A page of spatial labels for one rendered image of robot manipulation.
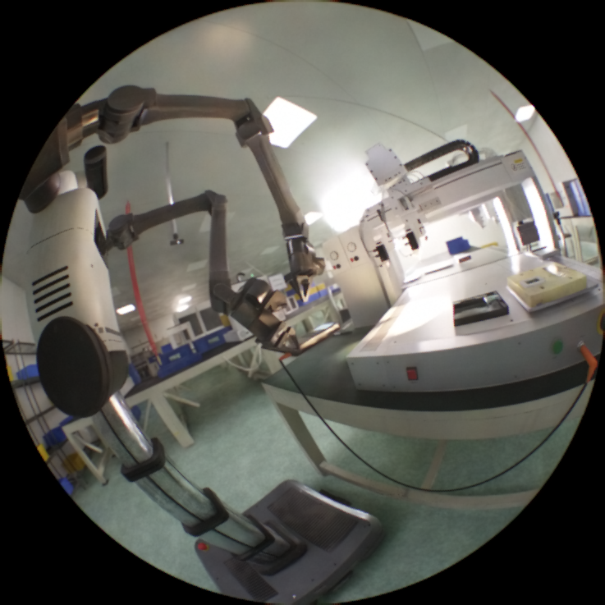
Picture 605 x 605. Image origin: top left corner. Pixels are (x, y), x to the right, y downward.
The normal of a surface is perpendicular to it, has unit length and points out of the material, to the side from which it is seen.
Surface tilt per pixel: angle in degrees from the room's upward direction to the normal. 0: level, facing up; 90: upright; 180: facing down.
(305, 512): 0
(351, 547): 0
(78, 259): 98
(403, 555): 0
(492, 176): 90
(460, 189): 90
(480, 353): 90
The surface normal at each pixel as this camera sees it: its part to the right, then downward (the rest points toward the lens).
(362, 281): -0.68, 0.31
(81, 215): 0.91, -0.36
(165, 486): 0.67, -0.22
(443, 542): -0.37, -0.93
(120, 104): 0.86, 0.04
